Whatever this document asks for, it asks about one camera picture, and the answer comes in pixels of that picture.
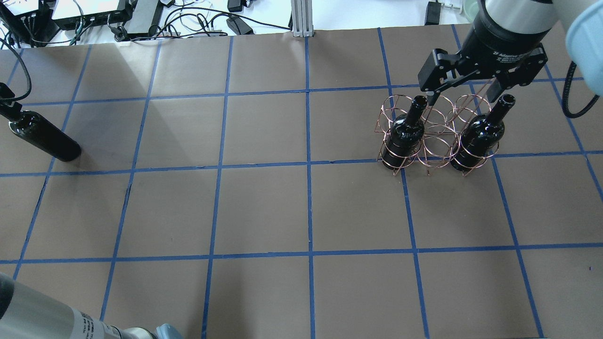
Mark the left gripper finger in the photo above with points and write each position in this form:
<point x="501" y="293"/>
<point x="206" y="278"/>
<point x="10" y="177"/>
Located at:
<point x="7" y="96"/>

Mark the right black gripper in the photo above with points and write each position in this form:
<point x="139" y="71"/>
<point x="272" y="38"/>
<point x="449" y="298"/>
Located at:
<point x="500" y="38"/>

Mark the dark wine bottle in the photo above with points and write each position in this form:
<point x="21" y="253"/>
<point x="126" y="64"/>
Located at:
<point x="35" y="129"/>

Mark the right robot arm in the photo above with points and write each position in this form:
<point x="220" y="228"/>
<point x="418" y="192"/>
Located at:
<point x="582" y="20"/>

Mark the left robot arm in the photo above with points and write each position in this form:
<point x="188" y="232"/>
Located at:
<point x="29" y="314"/>

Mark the dark bottle in basket right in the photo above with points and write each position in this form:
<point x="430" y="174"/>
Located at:
<point x="481" y="134"/>

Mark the dark bottle in basket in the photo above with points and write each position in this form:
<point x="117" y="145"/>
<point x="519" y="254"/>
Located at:
<point x="481" y="134"/>
<point x="403" y="139"/>

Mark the dark bottle in basket left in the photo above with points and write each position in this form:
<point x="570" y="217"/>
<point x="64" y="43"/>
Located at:
<point x="403" y="139"/>

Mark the black power adapter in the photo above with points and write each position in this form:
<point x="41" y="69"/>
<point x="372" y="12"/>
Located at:
<point x="238" y="26"/>

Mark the copper wire wine basket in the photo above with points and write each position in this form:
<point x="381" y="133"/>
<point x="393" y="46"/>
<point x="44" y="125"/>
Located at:
<point x="444" y="124"/>

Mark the aluminium frame post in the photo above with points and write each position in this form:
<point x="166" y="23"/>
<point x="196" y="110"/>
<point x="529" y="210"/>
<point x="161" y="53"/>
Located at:
<point x="302" y="24"/>

